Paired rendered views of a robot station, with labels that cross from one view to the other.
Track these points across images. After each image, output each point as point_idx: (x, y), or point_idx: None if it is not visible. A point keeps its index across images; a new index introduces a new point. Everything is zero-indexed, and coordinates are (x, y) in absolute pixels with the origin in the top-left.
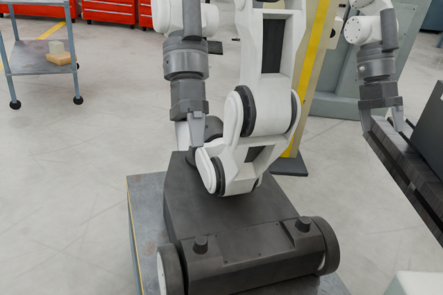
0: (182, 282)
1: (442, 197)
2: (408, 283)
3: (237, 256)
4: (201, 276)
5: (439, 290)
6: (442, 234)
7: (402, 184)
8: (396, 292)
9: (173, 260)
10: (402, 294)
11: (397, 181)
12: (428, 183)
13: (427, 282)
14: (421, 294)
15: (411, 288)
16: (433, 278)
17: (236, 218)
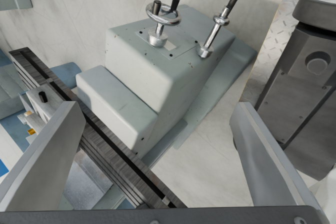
0: (302, 21)
1: (140, 194)
2: (129, 129)
3: (279, 87)
4: (289, 43)
5: (125, 134)
6: (140, 168)
7: (177, 203)
8: (137, 122)
9: (334, 21)
10: (132, 122)
11: (182, 206)
12: (151, 204)
13: (129, 135)
14: (124, 127)
15: (127, 127)
16: (130, 139)
17: (331, 122)
